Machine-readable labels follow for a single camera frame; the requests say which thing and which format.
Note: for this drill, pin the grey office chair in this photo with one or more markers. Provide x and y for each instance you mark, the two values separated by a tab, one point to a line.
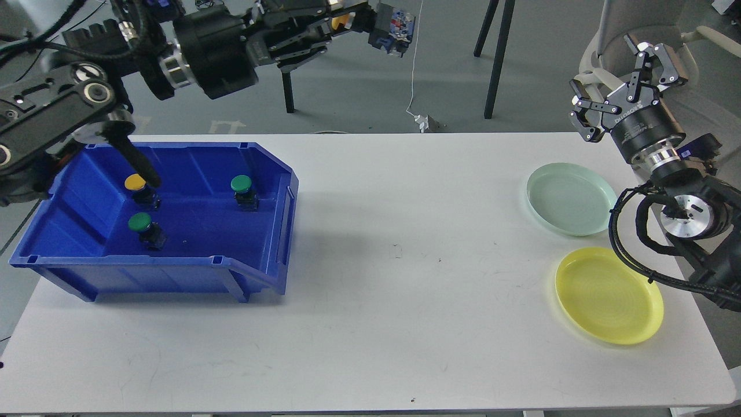
709	102

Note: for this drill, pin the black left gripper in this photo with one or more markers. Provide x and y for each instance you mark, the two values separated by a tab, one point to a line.
219	51

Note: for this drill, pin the white power adapter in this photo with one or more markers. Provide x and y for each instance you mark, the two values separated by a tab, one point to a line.
428	125

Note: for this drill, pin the blue plastic bin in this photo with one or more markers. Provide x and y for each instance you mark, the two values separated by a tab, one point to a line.
80	241

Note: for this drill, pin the black tripod left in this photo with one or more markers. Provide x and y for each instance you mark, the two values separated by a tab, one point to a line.
287	82

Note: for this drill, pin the pale green plate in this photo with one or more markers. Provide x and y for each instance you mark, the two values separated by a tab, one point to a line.
569	199

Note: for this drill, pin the black tripod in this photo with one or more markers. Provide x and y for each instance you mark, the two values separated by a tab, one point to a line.
500	50
287	82

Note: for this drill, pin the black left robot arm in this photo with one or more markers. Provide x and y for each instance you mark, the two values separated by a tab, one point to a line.
78	96

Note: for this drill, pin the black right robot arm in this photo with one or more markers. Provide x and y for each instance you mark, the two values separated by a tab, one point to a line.
686	211

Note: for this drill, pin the black tripod right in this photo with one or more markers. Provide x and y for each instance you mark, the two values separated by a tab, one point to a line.
500	50

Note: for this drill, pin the yellow plate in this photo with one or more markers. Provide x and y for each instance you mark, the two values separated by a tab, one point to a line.
606	299

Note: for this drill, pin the green push button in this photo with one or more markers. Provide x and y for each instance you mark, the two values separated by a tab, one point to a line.
150	234
244	192

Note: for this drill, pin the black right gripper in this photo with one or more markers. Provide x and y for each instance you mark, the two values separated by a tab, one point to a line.
634	126

